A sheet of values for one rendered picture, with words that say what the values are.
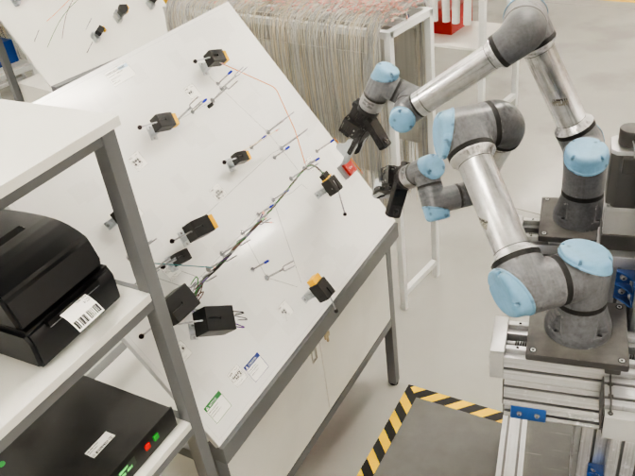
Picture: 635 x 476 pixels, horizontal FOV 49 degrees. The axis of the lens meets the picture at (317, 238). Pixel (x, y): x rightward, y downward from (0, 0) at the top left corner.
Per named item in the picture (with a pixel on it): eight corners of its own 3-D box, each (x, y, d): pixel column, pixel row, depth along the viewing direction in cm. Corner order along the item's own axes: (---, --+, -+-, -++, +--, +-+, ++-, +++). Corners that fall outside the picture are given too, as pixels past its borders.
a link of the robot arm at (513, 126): (530, 81, 173) (480, 178, 217) (489, 91, 171) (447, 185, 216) (549, 120, 168) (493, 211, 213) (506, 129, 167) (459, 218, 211)
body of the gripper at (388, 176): (399, 173, 232) (419, 163, 221) (397, 198, 230) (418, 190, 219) (378, 168, 229) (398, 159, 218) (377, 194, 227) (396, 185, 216)
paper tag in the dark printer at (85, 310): (104, 310, 137) (100, 297, 135) (79, 332, 132) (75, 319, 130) (87, 305, 139) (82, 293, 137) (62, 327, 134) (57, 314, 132)
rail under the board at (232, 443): (399, 236, 274) (398, 222, 270) (227, 466, 191) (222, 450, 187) (386, 233, 276) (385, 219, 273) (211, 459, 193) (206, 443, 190)
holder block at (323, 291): (320, 322, 227) (340, 314, 220) (297, 294, 225) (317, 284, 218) (327, 314, 230) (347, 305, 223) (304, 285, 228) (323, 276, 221)
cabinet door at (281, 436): (330, 410, 256) (317, 329, 234) (248, 535, 217) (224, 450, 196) (325, 409, 257) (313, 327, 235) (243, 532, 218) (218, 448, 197)
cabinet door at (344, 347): (392, 318, 294) (386, 241, 273) (332, 410, 256) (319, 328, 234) (386, 317, 295) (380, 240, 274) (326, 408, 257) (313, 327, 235)
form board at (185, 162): (215, 448, 189) (219, 447, 188) (-50, 146, 172) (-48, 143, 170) (392, 222, 272) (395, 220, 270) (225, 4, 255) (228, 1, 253)
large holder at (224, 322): (148, 322, 187) (175, 307, 177) (204, 319, 199) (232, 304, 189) (152, 347, 185) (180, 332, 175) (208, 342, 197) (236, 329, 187)
